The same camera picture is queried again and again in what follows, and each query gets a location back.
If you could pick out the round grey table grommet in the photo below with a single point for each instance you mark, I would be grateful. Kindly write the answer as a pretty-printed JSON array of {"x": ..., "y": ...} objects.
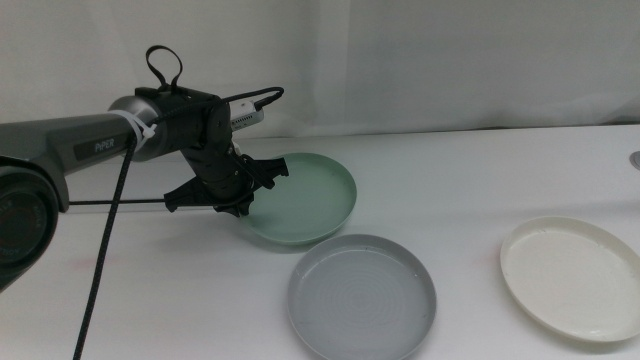
[{"x": 636, "y": 161}]

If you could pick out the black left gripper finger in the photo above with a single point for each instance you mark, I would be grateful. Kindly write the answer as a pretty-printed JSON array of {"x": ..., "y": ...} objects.
[
  {"x": 187, "y": 196},
  {"x": 267, "y": 171}
]

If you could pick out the mint green shallow plastic bowl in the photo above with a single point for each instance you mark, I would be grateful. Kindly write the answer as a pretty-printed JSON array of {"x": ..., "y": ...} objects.
[{"x": 310, "y": 200}]

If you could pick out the white shallow plastic bowl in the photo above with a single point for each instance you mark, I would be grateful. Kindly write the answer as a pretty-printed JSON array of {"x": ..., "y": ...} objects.
[{"x": 575, "y": 280}]

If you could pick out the grey shallow plastic bowl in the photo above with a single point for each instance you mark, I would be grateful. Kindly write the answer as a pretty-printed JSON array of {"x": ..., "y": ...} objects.
[{"x": 360, "y": 300}]

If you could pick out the white backdrop curtain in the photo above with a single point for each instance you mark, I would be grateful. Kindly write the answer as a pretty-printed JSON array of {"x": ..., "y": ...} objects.
[{"x": 450, "y": 60}]

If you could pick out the white zip tie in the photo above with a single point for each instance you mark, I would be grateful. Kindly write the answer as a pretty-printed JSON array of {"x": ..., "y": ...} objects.
[{"x": 137, "y": 127}]

